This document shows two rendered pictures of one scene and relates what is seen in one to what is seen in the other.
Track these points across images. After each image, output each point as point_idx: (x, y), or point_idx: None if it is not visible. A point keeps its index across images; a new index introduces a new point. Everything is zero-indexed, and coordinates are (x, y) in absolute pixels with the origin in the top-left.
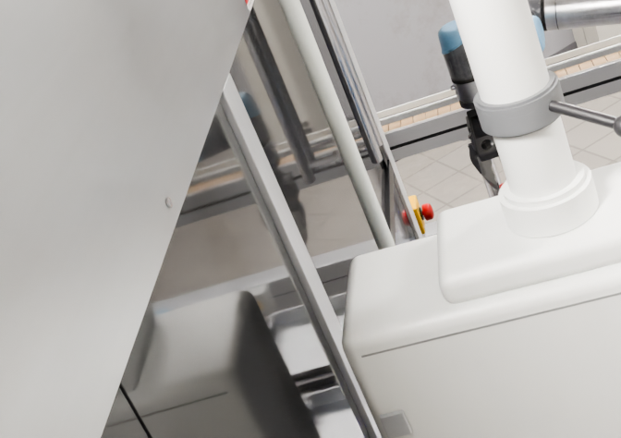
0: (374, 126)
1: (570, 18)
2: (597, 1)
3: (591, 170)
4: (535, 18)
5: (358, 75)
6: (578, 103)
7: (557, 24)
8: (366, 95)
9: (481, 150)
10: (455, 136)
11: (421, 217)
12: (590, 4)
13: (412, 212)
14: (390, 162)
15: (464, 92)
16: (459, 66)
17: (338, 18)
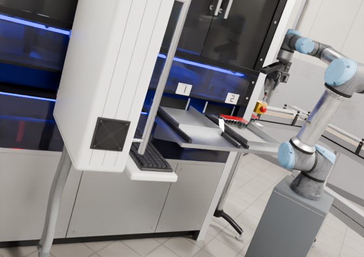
0: (227, 10)
1: (326, 56)
2: (336, 56)
3: None
4: (310, 39)
5: (273, 38)
6: None
7: (323, 57)
8: (271, 47)
9: (262, 68)
10: (327, 142)
11: (260, 108)
12: (334, 55)
13: (255, 98)
14: (259, 72)
15: (278, 52)
16: (283, 42)
17: (284, 18)
